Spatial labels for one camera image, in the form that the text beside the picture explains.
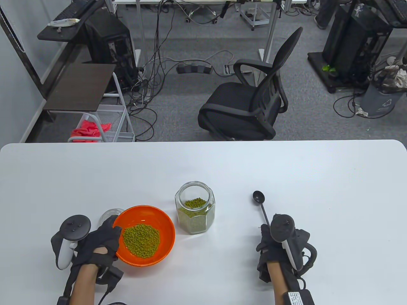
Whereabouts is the person's left hand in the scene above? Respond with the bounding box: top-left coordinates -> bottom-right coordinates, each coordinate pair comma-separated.
70,215 -> 123,270

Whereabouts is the person's right hand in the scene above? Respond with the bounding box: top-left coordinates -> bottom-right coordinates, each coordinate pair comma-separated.
256,224 -> 288,264

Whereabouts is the glass jar lid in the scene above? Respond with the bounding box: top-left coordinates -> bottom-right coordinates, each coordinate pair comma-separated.
99,208 -> 125,227

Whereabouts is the pile of mung beans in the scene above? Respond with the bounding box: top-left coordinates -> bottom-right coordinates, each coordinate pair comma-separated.
177,198 -> 213,234
122,224 -> 160,258

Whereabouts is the black measuring scoop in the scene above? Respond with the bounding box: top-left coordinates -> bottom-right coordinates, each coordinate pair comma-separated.
253,191 -> 271,227

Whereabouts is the orange bowl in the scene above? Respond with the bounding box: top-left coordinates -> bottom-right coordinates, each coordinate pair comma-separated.
112,205 -> 176,267

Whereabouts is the person's left forearm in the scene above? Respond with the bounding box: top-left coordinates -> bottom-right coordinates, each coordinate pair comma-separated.
68,263 -> 100,305

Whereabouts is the person's right forearm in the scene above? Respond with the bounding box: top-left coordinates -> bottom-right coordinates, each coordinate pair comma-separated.
266,261 -> 291,305

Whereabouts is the black and white controller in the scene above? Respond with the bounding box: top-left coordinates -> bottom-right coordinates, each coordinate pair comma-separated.
51,215 -> 92,270
270,214 -> 318,271

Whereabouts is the clear glass jar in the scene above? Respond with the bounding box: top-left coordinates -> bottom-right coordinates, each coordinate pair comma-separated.
174,181 -> 216,235

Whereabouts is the red cloth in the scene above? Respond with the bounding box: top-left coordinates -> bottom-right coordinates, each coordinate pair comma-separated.
71,119 -> 112,143

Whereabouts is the black office chair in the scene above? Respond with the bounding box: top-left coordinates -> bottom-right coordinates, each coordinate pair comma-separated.
198,27 -> 303,141

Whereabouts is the dark wooden side table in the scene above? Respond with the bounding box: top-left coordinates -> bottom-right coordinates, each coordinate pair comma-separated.
43,63 -> 116,112

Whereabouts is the grey trash bin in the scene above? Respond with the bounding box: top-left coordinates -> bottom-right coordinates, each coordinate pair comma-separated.
360,68 -> 407,116

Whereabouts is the black rolling platform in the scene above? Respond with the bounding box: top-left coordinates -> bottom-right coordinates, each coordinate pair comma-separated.
307,52 -> 371,94

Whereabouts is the black power strip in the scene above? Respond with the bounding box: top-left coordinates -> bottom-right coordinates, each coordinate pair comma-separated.
176,63 -> 213,75

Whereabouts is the black computer tower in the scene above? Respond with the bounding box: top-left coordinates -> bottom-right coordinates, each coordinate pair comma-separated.
322,0 -> 393,83
83,13 -> 138,92

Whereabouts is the black shelf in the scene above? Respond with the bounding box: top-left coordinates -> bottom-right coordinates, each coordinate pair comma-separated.
372,0 -> 407,28
37,6 -> 105,42

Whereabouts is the white packet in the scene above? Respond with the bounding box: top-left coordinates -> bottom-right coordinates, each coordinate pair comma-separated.
48,18 -> 81,27

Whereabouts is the white rolling stand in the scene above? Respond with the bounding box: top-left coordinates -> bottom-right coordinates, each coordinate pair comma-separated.
239,2 -> 271,31

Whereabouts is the black keyboard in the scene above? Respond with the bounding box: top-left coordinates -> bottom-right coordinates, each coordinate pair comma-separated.
54,0 -> 96,20

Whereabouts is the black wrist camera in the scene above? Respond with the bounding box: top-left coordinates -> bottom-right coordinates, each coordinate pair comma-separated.
96,265 -> 124,293
257,254 -> 272,282

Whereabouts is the black cable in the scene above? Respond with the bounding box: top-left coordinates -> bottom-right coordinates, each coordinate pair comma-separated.
97,286 -> 128,305

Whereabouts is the white wire basket cart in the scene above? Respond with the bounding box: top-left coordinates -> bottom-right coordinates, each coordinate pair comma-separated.
67,71 -> 136,143

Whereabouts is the black wall post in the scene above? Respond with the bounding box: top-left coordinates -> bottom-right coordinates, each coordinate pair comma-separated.
0,5 -> 56,123

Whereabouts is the bundle of black cables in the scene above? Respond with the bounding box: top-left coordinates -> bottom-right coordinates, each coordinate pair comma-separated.
126,0 -> 178,142

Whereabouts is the white desk frame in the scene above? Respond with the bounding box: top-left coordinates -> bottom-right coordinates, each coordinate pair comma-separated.
105,0 -> 307,86

